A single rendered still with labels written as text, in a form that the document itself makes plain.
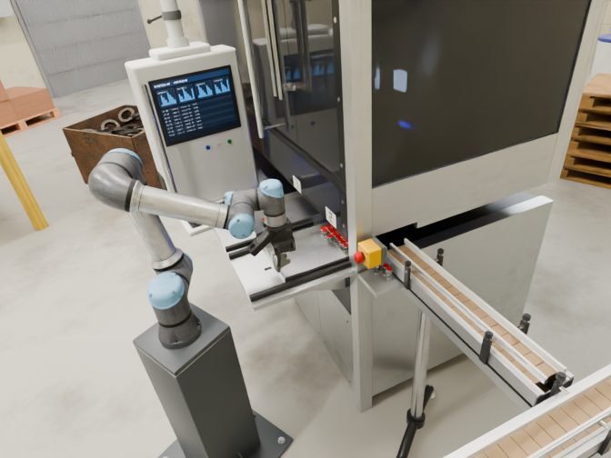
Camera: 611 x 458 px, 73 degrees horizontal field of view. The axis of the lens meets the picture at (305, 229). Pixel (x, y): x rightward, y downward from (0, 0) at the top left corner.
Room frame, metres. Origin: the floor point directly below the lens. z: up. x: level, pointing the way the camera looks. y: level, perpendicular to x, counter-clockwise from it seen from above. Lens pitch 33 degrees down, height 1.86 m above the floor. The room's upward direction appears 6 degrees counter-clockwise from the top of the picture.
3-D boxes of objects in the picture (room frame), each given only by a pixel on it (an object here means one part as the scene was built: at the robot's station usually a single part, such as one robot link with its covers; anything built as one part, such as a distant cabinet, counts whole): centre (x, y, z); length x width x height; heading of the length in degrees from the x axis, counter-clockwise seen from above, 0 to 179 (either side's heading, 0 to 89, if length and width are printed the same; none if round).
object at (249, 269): (1.47, 0.11, 0.87); 0.70 x 0.48 x 0.02; 21
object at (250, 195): (1.20, 0.20, 1.21); 0.11 x 0.11 x 0.08; 3
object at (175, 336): (1.07, 0.48, 0.84); 0.15 x 0.15 x 0.10
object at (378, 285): (1.15, -0.26, 0.87); 0.14 x 0.13 x 0.02; 111
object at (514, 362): (0.93, -0.45, 0.92); 0.69 x 0.15 x 0.16; 21
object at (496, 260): (2.33, -0.27, 0.44); 2.06 x 1.00 x 0.88; 21
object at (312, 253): (1.34, -0.02, 0.90); 0.34 x 0.26 x 0.04; 111
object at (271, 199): (1.22, 0.10, 1.21); 0.09 x 0.08 x 0.11; 93
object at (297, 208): (1.66, 0.10, 0.90); 0.34 x 0.26 x 0.04; 111
